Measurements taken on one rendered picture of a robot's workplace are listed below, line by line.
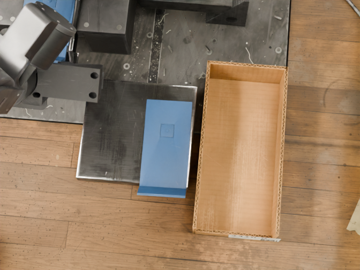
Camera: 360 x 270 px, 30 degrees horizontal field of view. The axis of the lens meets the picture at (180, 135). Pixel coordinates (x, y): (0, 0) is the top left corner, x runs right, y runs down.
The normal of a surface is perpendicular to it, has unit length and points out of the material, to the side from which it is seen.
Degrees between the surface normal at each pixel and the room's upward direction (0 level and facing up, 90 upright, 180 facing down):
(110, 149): 0
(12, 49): 22
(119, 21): 0
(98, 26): 0
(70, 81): 29
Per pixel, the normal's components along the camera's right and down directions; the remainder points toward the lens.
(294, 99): -0.02, -0.25
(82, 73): 0.00, 0.25
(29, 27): -0.27, 0.03
